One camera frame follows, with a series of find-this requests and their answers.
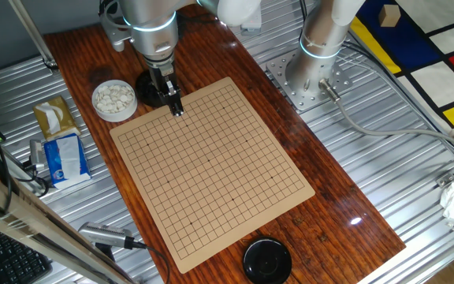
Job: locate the white go stones pile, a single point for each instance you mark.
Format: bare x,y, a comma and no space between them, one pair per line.
113,98

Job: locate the white power strip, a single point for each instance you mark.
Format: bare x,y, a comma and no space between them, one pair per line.
251,24

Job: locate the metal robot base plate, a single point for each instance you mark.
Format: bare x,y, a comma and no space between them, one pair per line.
290,90

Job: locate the blue tissue pack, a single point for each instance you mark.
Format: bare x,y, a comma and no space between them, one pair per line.
67,161

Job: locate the aluminium frame bar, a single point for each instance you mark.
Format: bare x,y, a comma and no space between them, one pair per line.
34,229

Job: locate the white round bowl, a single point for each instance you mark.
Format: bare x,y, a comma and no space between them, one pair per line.
112,115

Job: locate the silver handheld device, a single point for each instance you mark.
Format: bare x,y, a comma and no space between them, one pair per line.
105,234

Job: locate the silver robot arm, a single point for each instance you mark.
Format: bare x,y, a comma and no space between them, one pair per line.
152,35

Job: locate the small wooden cube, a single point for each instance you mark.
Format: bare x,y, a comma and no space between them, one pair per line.
389,16

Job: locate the gold tissue pack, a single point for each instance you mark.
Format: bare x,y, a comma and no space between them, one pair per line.
53,118

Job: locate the colourful block pattern cloth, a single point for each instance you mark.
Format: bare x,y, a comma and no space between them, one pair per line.
416,43

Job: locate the small silver camera box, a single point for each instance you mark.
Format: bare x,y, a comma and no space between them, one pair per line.
37,154

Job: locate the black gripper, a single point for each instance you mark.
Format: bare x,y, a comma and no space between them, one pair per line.
160,75

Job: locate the black keyboard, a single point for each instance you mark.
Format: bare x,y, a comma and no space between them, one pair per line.
10,260

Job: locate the grey metal pole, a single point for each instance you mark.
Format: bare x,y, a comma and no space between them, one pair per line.
34,35

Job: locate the small metal corner bracket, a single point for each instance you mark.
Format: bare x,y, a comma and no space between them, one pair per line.
445,180

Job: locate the beige go board mat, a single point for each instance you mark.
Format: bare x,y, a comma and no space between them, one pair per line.
211,169

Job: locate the brown wooden board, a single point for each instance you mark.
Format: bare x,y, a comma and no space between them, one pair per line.
329,205

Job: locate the black round bowl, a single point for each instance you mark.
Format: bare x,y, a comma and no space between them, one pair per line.
144,92

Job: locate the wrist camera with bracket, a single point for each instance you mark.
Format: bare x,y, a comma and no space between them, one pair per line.
114,31

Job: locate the black bowl lid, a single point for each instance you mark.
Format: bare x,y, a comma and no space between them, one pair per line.
267,260

